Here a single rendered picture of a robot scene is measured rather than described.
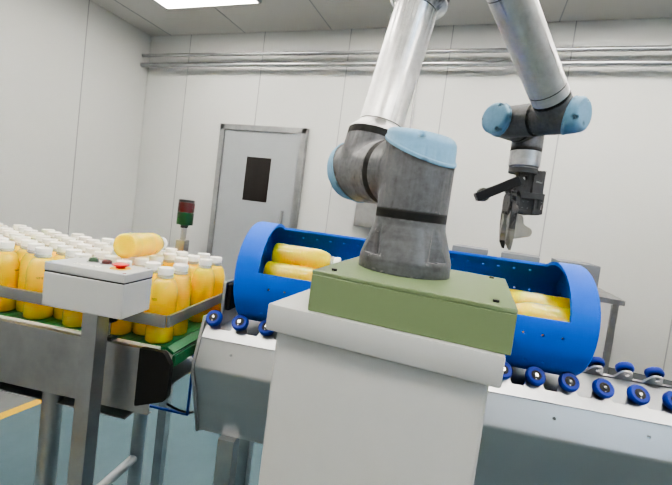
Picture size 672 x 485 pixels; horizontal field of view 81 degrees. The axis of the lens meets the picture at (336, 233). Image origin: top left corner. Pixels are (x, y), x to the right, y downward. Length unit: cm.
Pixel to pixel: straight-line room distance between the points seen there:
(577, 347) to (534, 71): 61
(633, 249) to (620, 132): 110
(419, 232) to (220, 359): 70
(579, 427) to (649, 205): 366
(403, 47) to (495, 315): 51
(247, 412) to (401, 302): 75
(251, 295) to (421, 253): 56
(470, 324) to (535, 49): 57
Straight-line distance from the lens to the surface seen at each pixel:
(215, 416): 126
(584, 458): 119
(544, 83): 93
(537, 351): 107
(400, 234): 61
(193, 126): 590
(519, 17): 88
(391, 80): 79
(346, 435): 61
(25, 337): 133
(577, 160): 455
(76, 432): 119
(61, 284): 107
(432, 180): 62
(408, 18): 85
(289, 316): 58
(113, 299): 99
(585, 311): 107
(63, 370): 127
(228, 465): 130
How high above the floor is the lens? 129
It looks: 3 degrees down
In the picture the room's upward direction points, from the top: 7 degrees clockwise
